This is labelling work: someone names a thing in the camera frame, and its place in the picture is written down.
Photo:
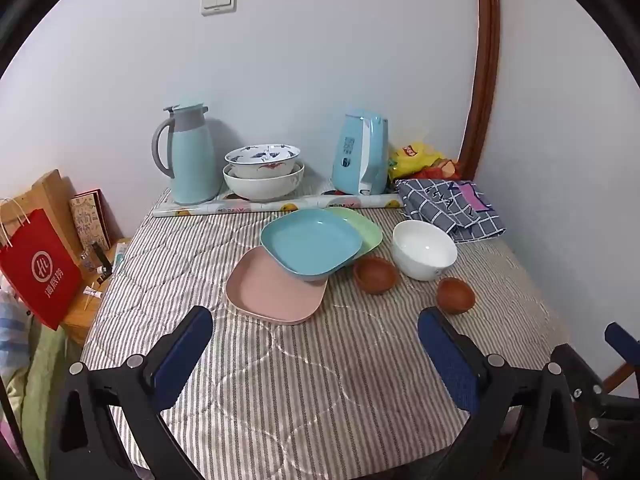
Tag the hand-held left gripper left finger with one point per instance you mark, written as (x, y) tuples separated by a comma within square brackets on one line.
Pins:
[(184, 347)]

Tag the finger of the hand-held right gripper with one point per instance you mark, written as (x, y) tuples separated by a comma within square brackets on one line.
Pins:
[(622, 339), (580, 367)]

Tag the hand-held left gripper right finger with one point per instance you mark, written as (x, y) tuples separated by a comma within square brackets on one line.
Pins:
[(445, 352)]

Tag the small brown bowl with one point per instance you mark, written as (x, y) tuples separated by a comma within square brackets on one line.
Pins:
[(455, 297), (375, 275)]

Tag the pink plate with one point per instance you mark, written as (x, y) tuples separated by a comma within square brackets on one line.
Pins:
[(265, 290)]

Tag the plain white bowl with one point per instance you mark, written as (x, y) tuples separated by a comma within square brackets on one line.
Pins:
[(422, 250)]

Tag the green plate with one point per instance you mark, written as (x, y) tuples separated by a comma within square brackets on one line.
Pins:
[(367, 232)]

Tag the blue plate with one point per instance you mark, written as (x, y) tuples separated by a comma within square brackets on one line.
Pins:
[(310, 242)]

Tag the wooden side stool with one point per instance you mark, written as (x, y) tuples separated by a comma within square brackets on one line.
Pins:
[(82, 315)]

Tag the white green tube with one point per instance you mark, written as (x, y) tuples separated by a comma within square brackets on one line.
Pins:
[(121, 256)]

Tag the small dark bottle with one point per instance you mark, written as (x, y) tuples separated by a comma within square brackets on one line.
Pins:
[(97, 257)]

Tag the green blanket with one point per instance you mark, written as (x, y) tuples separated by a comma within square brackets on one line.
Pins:
[(45, 390)]

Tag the grey checked cloth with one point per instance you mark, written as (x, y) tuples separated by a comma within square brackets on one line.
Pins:
[(450, 205)]

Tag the rolled printed sheet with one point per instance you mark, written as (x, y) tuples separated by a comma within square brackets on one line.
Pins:
[(250, 206)]

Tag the patterned flat box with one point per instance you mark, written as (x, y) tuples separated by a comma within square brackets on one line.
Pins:
[(92, 220)]

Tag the red paper bag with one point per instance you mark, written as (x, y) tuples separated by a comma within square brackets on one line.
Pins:
[(40, 275)]

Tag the red patterned white bowl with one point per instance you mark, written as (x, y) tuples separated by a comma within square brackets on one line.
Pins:
[(262, 187)]

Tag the red chip bag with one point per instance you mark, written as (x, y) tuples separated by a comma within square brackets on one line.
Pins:
[(447, 167)]

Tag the light blue thermos jug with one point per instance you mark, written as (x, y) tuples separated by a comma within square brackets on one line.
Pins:
[(192, 160)]

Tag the yellow chip bag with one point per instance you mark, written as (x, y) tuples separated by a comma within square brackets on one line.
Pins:
[(415, 160)]

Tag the brown cardboard box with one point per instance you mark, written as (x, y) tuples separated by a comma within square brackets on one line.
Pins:
[(50, 200)]

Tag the blue patterned white bowl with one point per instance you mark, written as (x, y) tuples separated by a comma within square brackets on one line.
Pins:
[(260, 160)]

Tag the light blue electric kettle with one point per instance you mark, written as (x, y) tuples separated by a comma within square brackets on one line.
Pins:
[(355, 155)]

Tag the brown wooden door frame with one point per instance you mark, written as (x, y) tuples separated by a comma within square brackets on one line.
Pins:
[(487, 60)]

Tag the white wall light switch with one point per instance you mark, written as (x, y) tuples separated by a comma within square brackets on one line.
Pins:
[(218, 1)]

